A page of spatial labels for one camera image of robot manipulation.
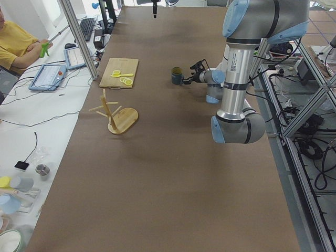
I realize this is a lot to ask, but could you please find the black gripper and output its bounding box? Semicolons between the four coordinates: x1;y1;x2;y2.
152;0;207;85

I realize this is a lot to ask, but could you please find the blue mug with yellow interior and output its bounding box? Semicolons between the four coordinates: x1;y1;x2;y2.
171;67;183;85

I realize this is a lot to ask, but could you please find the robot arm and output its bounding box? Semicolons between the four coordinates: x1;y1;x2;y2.
181;1;309;144

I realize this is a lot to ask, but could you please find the bamboo cup rack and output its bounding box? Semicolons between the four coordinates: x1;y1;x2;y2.
89;89;139;135

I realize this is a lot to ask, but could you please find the grey cup lying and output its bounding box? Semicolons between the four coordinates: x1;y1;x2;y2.
9;176;34;192

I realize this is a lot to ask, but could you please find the yellow cup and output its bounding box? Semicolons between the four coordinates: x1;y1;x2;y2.
0;176;11;188

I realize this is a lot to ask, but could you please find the light blue cup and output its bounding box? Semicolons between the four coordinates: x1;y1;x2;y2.
1;194;21;214

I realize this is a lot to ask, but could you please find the wooden cutting board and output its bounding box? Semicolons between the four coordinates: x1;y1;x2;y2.
99;58;139;89

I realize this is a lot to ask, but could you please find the lemon slice front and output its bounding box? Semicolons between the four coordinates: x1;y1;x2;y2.
124;79;133;86

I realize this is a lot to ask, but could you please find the lemon slice by knife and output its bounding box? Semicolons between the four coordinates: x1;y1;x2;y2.
112;70;121;77

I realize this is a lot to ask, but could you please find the black power adapter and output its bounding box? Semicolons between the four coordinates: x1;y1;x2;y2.
93;29;105;49

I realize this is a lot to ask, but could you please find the black keyboard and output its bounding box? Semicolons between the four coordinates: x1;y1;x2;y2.
79;18;95;41

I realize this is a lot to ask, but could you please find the blue teach pendant far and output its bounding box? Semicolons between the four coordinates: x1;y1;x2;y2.
64;47;86;70

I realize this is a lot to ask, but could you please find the blue teach pendant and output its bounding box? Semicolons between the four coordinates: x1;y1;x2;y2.
64;47;86;70
28;64;67;91

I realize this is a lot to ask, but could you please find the computer mouse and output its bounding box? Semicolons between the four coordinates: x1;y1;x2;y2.
64;43;77;49

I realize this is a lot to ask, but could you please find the green clamp tool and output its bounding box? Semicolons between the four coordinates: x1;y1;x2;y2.
40;43;50;58

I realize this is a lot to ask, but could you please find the blue teach pendant near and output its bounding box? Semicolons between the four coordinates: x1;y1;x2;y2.
28;64;67;91

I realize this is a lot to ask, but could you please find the person in yellow shirt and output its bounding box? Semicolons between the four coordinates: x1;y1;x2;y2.
1;13;53;76

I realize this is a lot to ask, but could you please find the small black square device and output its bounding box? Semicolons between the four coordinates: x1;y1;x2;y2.
14;161;29;171

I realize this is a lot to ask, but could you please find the white bowl green rim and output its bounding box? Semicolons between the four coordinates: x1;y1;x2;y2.
1;229;25;252

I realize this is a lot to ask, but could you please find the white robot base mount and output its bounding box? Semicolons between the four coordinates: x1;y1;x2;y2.
216;44;229;73

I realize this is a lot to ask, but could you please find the aluminium frame post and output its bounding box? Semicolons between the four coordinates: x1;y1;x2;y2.
60;0;98;80

